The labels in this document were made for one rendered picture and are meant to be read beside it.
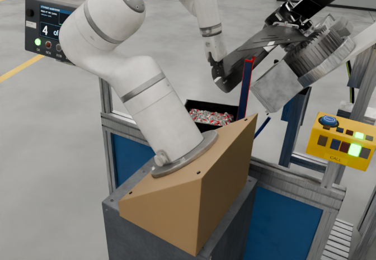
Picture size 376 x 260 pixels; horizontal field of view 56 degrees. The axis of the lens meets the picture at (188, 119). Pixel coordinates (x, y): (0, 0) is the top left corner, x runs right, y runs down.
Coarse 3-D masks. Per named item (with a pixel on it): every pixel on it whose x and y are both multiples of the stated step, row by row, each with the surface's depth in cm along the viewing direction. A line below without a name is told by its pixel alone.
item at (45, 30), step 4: (40, 24) 124; (44, 24) 124; (48, 24) 123; (40, 28) 125; (44, 28) 124; (48, 28) 123; (40, 32) 125; (44, 32) 124; (48, 32) 124; (44, 36) 125; (48, 36) 124
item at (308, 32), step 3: (312, 27) 130; (315, 27) 131; (309, 30) 129; (312, 30) 129; (306, 33) 128; (309, 33) 128; (294, 42) 130; (297, 42) 129; (288, 45) 135; (291, 45) 131; (294, 45) 130; (285, 48) 137; (288, 48) 133; (291, 48) 132; (285, 51) 136
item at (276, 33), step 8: (264, 32) 118; (272, 32) 116; (280, 32) 115; (288, 32) 116; (296, 32) 116; (248, 40) 116; (256, 40) 113; (264, 40) 111; (272, 40) 109; (280, 40) 107; (296, 40) 104; (304, 40) 102; (240, 48) 113; (248, 48) 110
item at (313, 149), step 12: (348, 120) 98; (312, 132) 95; (324, 132) 94; (336, 132) 93; (360, 132) 93; (372, 132) 94; (312, 144) 97; (360, 144) 90; (372, 144) 89; (324, 156) 97; (336, 156) 95; (348, 156) 93; (360, 168) 93
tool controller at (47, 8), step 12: (36, 0) 123; (48, 0) 127; (36, 12) 124; (48, 12) 122; (60, 12) 119; (72, 12) 117; (36, 24) 125; (60, 24) 120; (36, 36) 127; (36, 48) 128; (60, 60) 132
